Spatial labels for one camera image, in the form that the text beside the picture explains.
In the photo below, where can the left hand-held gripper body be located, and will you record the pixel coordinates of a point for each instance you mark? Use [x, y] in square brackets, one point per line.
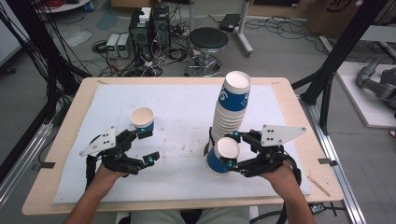
[118, 155]

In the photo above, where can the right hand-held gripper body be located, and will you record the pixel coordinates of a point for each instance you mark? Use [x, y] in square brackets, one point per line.
[267, 158]

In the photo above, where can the blue white paper cup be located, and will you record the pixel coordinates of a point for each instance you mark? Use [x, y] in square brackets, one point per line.
[218, 160]
[142, 117]

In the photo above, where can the stack of paper cups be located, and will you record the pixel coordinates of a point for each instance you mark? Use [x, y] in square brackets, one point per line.
[232, 105]

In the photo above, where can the person's left hand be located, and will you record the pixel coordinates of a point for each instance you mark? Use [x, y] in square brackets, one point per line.
[106, 177]

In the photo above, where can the person's right hand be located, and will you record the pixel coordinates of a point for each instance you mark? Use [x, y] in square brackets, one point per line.
[283, 179]

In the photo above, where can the white foam mat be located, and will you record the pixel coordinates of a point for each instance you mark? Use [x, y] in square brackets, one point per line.
[174, 180]

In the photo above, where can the thin wooden stick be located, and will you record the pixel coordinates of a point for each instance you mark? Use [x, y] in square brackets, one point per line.
[318, 186]

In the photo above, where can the person's light trousers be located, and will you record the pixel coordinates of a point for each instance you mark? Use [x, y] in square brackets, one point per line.
[162, 217]

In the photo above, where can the black tape piece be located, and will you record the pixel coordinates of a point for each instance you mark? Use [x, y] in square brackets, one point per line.
[327, 161]
[45, 165]

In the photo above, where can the grey power supply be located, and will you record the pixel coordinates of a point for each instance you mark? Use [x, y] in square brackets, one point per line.
[124, 46]
[112, 45]

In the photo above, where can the black computer tower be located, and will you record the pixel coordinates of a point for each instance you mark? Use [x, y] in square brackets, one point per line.
[140, 34]
[160, 26]

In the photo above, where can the black round stool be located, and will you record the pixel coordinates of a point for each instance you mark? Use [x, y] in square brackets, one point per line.
[208, 39]

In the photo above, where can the white platform board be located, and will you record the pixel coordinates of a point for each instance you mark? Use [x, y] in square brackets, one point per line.
[358, 102]

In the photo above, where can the white table leg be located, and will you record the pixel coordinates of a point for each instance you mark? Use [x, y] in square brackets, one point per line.
[243, 28]

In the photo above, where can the black flat box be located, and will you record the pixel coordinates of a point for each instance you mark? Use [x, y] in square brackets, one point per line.
[229, 22]

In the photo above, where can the teal sheet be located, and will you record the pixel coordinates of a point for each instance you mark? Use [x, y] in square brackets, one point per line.
[107, 20]

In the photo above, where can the clear plastic bag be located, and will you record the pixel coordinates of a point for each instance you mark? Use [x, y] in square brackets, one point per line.
[76, 35]

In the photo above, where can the cardboard box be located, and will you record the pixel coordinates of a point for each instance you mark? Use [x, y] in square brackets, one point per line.
[330, 17]

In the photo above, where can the aluminium rail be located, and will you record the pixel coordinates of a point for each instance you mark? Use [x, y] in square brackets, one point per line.
[345, 186]
[25, 161]

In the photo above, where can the black frame post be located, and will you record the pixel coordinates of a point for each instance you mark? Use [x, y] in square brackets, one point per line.
[342, 46]
[34, 40]

